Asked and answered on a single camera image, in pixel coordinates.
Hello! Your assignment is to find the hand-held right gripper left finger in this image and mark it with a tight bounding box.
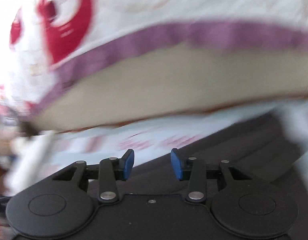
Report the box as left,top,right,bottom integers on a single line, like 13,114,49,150
51,149,135,203

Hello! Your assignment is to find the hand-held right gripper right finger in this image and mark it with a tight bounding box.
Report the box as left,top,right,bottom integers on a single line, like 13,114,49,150
170,148,253,202

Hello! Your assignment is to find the dark brown knit sweater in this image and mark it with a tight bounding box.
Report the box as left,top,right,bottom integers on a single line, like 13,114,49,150
88,112,308,240

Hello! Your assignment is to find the checkered pink grey mat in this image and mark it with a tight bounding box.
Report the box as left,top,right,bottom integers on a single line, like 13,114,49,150
4,110,279,197

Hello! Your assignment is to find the beige bed base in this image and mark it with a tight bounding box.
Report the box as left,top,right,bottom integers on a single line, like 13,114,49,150
36,42,308,133

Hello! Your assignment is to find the grey plush rabbit toy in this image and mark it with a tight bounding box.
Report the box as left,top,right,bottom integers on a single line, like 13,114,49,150
0,105,42,163

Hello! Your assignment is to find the pale cloth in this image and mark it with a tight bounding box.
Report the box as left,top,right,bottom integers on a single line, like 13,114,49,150
276,102,308,163

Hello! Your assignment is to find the white quilt with purple ruffle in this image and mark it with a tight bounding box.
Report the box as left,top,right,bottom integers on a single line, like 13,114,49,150
0,0,308,120

